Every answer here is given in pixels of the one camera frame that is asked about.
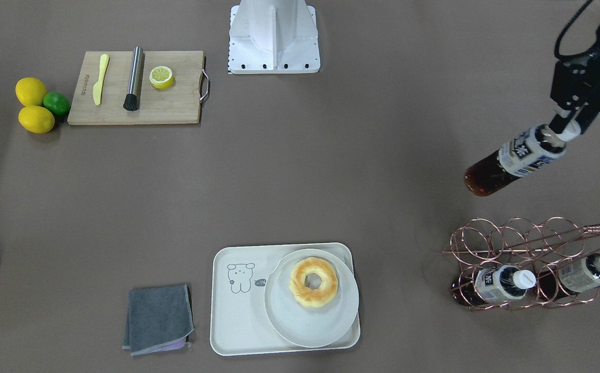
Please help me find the yellow lemon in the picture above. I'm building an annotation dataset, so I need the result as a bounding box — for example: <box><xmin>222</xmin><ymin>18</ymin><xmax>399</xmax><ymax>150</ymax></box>
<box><xmin>18</xmin><ymin>106</ymin><xmax>56</xmax><ymax>134</ymax></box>
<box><xmin>15</xmin><ymin>77</ymin><xmax>48</xmax><ymax>107</ymax></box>

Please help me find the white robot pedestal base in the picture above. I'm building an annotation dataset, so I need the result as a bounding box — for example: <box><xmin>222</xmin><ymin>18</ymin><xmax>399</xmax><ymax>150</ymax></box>
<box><xmin>227</xmin><ymin>1</ymin><xmax>321</xmax><ymax>74</ymax></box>

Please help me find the bamboo cutting board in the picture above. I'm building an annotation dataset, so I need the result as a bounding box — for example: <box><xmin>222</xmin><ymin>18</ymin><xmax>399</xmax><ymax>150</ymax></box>
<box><xmin>66</xmin><ymin>50</ymin><xmax>209</xmax><ymax>125</ymax></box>

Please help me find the yellow plastic knife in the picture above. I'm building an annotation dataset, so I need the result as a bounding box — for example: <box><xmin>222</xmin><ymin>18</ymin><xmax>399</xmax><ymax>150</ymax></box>
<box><xmin>92</xmin><ymin>53</ymin><xmax>110</xmax><ymax>106</ymax></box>

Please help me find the green lime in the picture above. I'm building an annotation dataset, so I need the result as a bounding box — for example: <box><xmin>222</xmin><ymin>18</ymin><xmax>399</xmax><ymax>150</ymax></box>
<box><xmin>42</xmin><ymin>92</ymin><xmax>71</xmax><ymax>117</ymax></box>

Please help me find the white round plate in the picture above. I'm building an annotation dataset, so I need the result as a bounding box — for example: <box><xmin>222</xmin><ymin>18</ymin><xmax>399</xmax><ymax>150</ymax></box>
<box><xmin>264</xmin><ymin>249</ymin><xmax>359</xmax><ymax>349</ymax></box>

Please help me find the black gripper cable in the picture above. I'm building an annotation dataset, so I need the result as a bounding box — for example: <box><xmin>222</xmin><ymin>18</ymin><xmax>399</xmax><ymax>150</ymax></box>
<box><xmin>554</xmin><ymin>0</ymin><xmax>600</xmax><ymax>62</ymax></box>

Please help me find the tea bottle front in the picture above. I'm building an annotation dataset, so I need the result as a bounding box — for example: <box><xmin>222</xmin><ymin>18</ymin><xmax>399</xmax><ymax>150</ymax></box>
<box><xmin>538</xmin><ymin>253</ymin><xmax>600</xmax><ymax>302</ymax></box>
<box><xmin>451</xmin><ymin>265</ymin><xmax>537</xmax><ymax>308</ymax></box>

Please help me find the yellow lemon far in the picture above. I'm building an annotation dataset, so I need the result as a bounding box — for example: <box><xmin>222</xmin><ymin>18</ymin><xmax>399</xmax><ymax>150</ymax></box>
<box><xmin>15</xmin><ymin>77</ymin><xmax>48</xmax><ymax>107</ymax></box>

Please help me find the yellow lemon near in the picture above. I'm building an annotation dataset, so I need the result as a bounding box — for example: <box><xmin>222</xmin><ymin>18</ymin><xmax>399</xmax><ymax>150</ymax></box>
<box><xmin>18</xmin><ymin>106</ymin><xmax>56</xmax><ymax>134</ymax></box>

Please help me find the steel muddler black tip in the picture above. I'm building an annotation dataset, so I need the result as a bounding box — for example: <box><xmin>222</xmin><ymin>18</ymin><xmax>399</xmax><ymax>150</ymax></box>
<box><xmin>123</xmin><ymin>46</ymin><xmax>144</xmax><ymax>111</ymax></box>

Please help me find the tea bottle white cap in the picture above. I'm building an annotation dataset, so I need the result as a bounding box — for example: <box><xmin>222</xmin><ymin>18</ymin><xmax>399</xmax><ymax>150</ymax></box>
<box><xmin>464</xmin><ymin>123</ymin><xmax>581</xmax><ymax>196</ymax></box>

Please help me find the grey folded cloth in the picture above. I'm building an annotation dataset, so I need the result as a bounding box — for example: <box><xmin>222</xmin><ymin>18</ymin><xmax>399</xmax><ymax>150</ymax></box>
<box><xmin>122</xmin><ymin>284</ymin><xmax>194</xmax><ymax>356</ymax></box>

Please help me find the cream rabbit tray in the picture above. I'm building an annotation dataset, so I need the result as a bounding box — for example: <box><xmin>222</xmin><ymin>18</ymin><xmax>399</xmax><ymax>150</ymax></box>
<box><xmin>210</xmin><ymin>242</ymin><xmax>360</xmax><ymax>356</ymax></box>

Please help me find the glazed donut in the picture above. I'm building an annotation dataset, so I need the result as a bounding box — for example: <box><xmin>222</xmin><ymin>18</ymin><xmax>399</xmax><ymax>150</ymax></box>
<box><xmin>289</xmin><ymin>257</ymin><xmax>339</xmax><ymax>308</ymax></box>

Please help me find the copper wire bottle rack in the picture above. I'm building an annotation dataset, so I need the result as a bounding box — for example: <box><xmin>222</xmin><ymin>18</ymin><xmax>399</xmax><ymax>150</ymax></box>
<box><xmin>448</xmin><ymin>217</ymin><xmax>600</xmax><ymax>311</ymax></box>

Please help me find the half lemon slice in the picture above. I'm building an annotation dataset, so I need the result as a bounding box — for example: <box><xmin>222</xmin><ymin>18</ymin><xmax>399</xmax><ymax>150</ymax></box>
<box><xmin>149</xmin><ymin>66</ymin><xmax>175</xmax><ymax>90</ymax></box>

